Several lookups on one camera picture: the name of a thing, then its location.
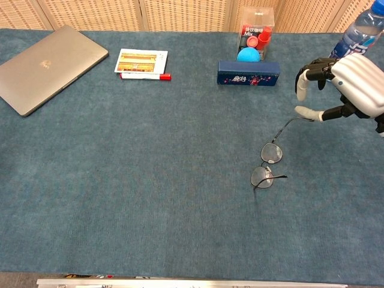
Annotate red plastic cup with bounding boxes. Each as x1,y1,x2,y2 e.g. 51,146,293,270
258,26,273,50

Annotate silver closed laptop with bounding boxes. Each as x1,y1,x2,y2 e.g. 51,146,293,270
0,25,109,117

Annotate blue label water bottle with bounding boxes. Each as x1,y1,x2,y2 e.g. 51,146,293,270
329,0,384,59

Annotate aluminium rail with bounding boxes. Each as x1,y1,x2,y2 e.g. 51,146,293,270
36,278,349,288

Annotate clear plastic box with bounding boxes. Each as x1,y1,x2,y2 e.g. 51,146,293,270
236,6,275,61

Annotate wicker folding screen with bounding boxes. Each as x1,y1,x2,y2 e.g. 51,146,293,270
0,0,384,33

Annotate teal felt table cloth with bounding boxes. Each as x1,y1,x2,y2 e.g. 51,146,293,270
0,28,384,286

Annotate blue ball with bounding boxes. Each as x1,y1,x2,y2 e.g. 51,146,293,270
236,47,262,63

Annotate wire-frame eyeglasses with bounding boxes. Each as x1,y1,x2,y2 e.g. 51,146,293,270
250,116,315,189

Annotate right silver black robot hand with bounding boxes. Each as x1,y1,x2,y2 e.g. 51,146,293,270
295,53,384,124

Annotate white marker with red cap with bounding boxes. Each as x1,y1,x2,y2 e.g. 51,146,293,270
119,73,172,82

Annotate navy blue rectangular box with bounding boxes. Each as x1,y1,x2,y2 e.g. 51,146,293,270
217,60,281,87

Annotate orange picture postcard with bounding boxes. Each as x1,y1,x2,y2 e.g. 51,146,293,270
114,48,169,74

